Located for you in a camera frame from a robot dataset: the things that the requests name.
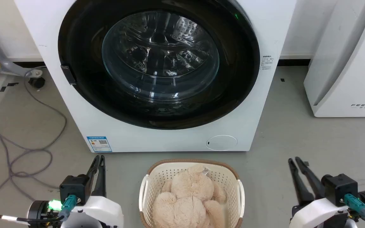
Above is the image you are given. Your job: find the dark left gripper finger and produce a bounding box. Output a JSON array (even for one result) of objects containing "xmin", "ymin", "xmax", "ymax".
[
  {"xmin": 91, "ymin": 155, "xmax": 107, "ymax": 198},
  {"xmin": 86, "ymin": 155, "xmax": 102, "ymax": 196}
]

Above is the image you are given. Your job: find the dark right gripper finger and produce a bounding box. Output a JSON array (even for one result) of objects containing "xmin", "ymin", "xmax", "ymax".
[
  {"xmin": 288, "ymin": 158, "xmax": 315, "ymax": 206},
  {"xmin": 295, "ymin": 157, "xmax": 326, "ymax": 200}
]

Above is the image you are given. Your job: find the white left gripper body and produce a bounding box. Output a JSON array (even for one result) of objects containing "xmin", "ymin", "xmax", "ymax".
[{"xmin": 61, "ymin": 196, "xmax": 124, "ymax": 228}]

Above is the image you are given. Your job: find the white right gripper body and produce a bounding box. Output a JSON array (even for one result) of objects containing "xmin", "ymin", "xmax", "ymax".
[{"xmin": 290, "ymin": 198, "xmax": 349, "ymax": 228}]

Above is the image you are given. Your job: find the white front-load washing machine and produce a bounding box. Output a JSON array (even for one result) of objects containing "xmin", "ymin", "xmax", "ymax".
[{"xmin": 14, "ymin": 0, "xmax": 297, "ymax": 153}]

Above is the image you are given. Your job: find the round black glass washer door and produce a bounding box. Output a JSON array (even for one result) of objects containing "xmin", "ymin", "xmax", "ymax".
[{"xmin": 58, "ymin": 0, "xmax": 261, "ymax": 130}]

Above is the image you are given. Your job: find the blue energy label sticker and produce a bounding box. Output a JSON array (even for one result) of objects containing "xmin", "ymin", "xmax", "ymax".
[{"xmin": 86, "ymin": 136, "xmax": 112, "ymax": 153}]

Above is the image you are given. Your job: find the cream plastic laundry basket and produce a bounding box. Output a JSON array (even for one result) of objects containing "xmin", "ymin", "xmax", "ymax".
[{"xmin": 139, "ymin": 159, "xmax": 245, "ymax": 228}]

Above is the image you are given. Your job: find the beige plush teddy bear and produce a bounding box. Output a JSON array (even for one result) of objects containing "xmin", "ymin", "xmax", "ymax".
[{"xmin": 152, "ymin": 164, "xmax": 227, "ymax": 228}]

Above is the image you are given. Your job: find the round white filter cover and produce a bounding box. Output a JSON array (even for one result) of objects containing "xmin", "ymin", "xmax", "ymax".
[{"xmin": 207, "ymin": 135, "xmax": 238, "ymax": 151}]

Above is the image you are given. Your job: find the black caster wheel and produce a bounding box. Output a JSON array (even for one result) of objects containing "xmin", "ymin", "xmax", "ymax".
[{"xmin": 28, "ymin": 77, "xmax": 46, "ymax": 89}]

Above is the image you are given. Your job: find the white air purifier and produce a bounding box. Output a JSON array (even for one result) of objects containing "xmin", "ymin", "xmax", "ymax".
[{"xmin": 304, "ymin": 0, "xmax": 365, "ymax": 118}]

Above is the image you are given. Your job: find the small printed text sticker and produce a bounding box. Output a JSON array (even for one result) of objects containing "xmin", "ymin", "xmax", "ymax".
[{"xmin": 261, "ymin": 55, "xmax": 275, "ymax": 71}]

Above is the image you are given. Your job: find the grey metal chair leg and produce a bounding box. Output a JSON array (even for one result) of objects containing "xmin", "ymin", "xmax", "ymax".
[{"xmin": 0, "ymin": 33, "xmax": 43, "ymax": 78}]

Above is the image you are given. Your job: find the left teal-plug black cable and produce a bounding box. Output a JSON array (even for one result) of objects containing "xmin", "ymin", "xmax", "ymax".
[{"xmin": 0, "ymin": 194, "xmax": 77, "ymax": 226}]

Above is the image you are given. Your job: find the teal-plug black cable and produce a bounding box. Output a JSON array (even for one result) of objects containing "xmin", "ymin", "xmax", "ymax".
[
  {"xmin": 343, "ymin": 193, "xmax": 365, "ymax": 228},
  {"xmin": 0, "ymin": 194, "xmax": 77, "ymax": 226}
]

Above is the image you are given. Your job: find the right teal-plug black cable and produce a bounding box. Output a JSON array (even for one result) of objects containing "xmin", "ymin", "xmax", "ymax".
[{"xmin": 343, "ymin": 193, "xmax": 365, "ymax": 228}]

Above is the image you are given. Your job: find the grey floor cable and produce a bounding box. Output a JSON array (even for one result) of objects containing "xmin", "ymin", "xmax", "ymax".
[{"xmin": 0, "ymin": 68, "xmax": 67, "ymax": 219}]

